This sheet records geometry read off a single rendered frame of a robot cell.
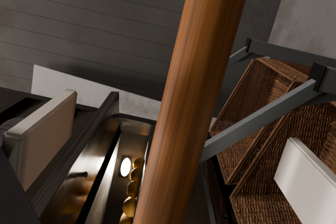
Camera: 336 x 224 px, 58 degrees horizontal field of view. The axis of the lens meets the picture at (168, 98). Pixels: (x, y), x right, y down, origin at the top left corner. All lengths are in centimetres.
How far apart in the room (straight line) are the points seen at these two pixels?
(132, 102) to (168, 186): 322
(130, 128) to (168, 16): 218
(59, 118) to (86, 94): 345
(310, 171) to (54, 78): 368
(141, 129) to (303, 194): 159
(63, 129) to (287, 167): 13
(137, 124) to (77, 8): 237
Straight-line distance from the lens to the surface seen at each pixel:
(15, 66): 422
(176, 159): 17
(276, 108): 55
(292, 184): 19
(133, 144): 178
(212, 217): 104
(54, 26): 395
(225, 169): 137
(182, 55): 15
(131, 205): 133
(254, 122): 55
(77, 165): 98
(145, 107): 335
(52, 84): 382
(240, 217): 111
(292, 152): 19
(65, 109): 17
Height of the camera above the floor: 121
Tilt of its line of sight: 3 degrees down
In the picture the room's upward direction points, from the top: 78 degrees counter-clockwise
